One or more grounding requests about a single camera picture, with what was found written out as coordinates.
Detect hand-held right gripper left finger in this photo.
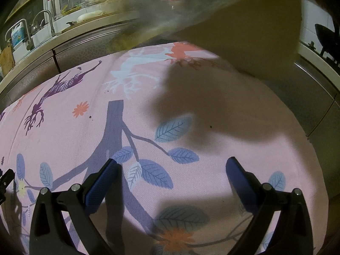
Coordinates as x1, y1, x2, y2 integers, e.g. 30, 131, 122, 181
30, 158, 123, 255

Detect wooden cutting board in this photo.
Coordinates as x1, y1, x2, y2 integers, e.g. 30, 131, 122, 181
0, 44, 16, 73

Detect white radish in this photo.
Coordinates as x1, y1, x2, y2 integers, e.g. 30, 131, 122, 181
77, 11, 103, 23

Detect tall metal faucet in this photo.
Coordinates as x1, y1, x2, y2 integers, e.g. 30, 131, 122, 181
32, 10, 57, 37

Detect steel kitchen cabinet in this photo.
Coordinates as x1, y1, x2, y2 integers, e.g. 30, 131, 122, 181
0, 13, 340, 139

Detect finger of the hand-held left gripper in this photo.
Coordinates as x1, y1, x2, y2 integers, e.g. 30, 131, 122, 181
0, 168, 15, 203

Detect pink printed tablecloth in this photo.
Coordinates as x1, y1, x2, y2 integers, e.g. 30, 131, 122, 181
0, 41, 330, 255

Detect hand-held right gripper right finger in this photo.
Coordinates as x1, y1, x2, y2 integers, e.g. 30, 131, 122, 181
225, 157, 315, 255

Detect black stove grate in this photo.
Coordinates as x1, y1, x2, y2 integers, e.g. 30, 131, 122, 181
307, 41, 340, 65

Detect beige plastic bin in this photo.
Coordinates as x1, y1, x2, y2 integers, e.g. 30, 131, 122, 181
170, 0, 304, 82

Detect blue detergent bottle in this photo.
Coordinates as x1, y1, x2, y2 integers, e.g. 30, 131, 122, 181
11, 23, 30, 48

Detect blue white detergent jug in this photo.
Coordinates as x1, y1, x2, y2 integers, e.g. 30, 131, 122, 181
5, 18, 34, 50

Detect black wok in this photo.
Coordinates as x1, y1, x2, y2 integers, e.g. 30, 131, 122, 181
314, 23, 337, 54

